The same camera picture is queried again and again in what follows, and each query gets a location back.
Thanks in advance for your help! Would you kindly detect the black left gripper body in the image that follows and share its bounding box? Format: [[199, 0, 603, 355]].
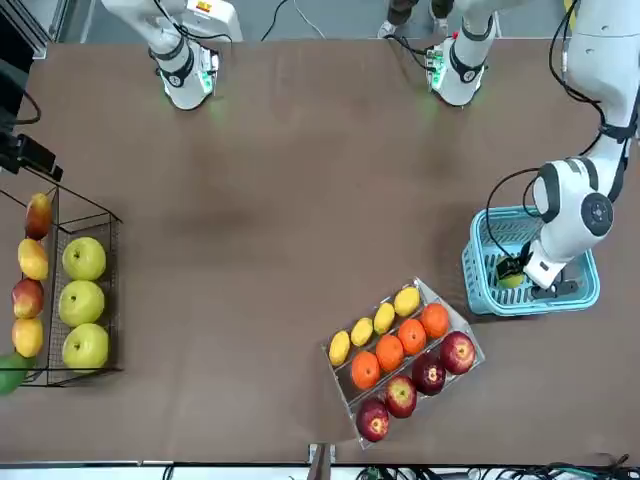
[[529, 279, 580, 301]]

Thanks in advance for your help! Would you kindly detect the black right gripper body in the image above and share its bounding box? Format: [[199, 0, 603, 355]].
[[0, 128, 22, 175]]

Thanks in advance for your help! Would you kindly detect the green apple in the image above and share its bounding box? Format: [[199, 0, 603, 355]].
[[497, 254, 529, 290]]

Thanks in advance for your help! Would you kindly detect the light blue plastic basket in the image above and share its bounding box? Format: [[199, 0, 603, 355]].
[[460, 204, 601, 317]]

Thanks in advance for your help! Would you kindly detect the red apple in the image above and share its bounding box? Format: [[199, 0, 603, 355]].
[[383, 374, 419, 420], [355, 397, 391, 443], [411, 352, 448, 397], [439, 330, 477, 376]]

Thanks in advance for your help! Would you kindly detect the large yellow-green apple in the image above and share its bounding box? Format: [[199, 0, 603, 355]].
[[61, 322, 110, 372], [61, 236, 108, 282], [57, 279, 106, 328]]

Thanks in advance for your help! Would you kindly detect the clear acrylic tiered shelf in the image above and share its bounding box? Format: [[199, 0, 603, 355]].
[[321, 276, 486, 451]]

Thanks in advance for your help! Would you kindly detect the red mango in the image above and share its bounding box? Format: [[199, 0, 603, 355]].
[[11, 278, 45, 320], [24, 192, 54, 241]]

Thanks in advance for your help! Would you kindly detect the orange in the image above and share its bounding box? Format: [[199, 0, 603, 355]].
[[397, 318, 428, 357], [375, 334, 405, 374], [418, 302, 451, 340], [350, 351, 382, 392]]

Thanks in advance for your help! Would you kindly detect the yellow mango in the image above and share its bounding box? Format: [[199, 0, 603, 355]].
[[11, 317, 45, 359], [17, 238, 50, 282]]

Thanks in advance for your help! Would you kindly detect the yellow lemon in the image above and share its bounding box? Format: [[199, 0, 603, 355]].
[[328, 330, 352, 368], [350, 316, 375, 348], [393, 286, 421, 318], [373, 302, 397, 336]]

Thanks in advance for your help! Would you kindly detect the green mango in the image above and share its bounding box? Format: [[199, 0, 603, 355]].
[[0, 352, 36, 397]]

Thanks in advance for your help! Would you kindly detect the white box red label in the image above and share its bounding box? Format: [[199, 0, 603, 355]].
[[187, 0, 244, 42]]

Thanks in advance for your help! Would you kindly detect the person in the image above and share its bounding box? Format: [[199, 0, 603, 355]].
[[377, 0, 457, 40]]

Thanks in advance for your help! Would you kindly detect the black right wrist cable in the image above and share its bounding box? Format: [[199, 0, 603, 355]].
[[17, 90, 43, 125]]

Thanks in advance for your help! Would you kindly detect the aluminium frame rail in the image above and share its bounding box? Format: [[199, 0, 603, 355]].
[[0, 0, 69, 56]]

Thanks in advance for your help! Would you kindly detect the black wire fruit shelf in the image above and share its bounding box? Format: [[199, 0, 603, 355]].
[[0, 184, 125, 387]]

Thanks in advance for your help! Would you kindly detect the black cable bundle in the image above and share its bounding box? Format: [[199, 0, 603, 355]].
[[349, 452, 634, 480]]

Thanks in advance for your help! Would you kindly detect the black left base cable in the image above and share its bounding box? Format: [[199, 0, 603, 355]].
[[385, 32, 434, 70]]

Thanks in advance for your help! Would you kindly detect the black floor cable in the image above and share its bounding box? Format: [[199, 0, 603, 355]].
[[259, 0, 291, 42]]

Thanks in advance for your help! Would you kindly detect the grey metal post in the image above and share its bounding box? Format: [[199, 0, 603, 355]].
[[308, 442, 337, 480]]

